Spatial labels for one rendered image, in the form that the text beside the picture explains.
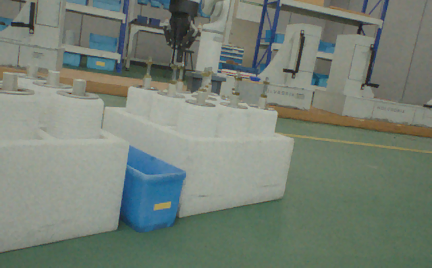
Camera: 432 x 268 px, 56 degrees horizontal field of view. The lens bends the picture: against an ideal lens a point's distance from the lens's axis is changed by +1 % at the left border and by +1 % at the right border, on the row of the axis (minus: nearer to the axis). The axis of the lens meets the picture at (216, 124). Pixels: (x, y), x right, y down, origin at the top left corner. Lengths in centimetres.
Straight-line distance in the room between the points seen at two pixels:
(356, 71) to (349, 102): 29
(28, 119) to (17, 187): 11
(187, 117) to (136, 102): 23
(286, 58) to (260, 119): 253
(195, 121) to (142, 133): 16
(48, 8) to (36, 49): 30
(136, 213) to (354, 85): 320
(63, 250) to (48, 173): 14
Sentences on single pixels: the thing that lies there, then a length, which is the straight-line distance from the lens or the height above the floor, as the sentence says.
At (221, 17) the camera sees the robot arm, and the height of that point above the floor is 54.
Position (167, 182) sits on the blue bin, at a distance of 83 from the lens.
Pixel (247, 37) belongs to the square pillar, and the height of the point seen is 91.
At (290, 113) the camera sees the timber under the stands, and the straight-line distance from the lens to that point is 342.
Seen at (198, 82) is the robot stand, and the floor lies 27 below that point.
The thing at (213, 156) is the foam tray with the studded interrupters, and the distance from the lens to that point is 94.
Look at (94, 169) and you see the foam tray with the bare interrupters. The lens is 77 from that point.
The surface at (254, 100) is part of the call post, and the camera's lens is 136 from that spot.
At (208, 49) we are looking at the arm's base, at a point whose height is 40.
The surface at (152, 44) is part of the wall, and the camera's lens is 952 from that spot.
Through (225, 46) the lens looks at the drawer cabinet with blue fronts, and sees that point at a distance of 672.
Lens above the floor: 35
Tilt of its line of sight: 9 degrees down
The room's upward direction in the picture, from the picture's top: 10 degrees clockwise
